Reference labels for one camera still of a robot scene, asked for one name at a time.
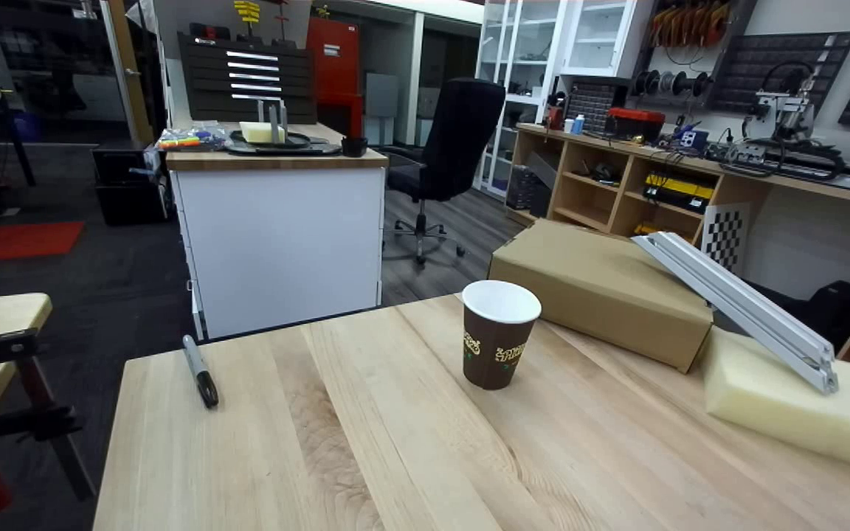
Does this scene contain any black and grey marker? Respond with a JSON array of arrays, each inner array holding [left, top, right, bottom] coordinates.
[[180, 333, 218, 409]]

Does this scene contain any brown paper cup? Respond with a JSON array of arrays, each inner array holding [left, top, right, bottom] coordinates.
[[462, 280, 543, 388]]

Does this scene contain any white cabinet with wood top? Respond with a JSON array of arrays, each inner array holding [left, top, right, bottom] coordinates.
[[165, 124, 388, 339]]

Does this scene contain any brown cardboard box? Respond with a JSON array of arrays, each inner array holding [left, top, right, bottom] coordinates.
[[490, 218, 715, 370]]

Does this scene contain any black office chair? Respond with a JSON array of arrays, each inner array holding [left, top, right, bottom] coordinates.
[[388, 77, 506, 266]]

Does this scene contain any wooden shelf workbench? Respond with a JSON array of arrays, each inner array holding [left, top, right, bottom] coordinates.
[[515, 124, 850, 360]]

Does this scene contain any red floor mat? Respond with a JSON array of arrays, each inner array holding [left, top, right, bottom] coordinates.
[[0, 220, 87, 263]]

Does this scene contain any cream foam block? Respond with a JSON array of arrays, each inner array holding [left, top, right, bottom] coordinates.
[[704, 328, 850, 462]]

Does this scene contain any small wooden side table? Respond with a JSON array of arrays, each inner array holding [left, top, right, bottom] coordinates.
[[0, 291, 96, 510]]

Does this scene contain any grey aluminium extrusion rail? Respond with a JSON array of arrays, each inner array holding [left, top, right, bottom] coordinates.
[[634, 229, 838, 394]]

